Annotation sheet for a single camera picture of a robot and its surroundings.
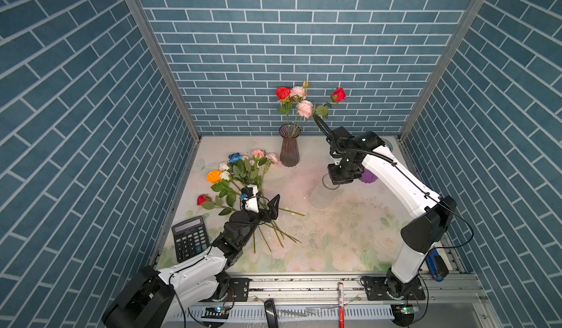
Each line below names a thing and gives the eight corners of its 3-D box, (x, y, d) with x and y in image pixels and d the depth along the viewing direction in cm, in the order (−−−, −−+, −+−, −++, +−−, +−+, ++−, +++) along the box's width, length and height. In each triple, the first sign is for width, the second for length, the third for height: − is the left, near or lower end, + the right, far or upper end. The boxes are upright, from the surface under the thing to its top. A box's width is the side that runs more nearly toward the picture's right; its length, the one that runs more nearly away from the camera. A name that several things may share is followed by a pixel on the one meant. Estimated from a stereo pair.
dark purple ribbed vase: (280, 167, 109) (278, 137, 93) (280, 153, 115) (279, 123, 99) (298, 167, 109) (300, 137, 93) (298, 153, 115) (300, 123, 99)
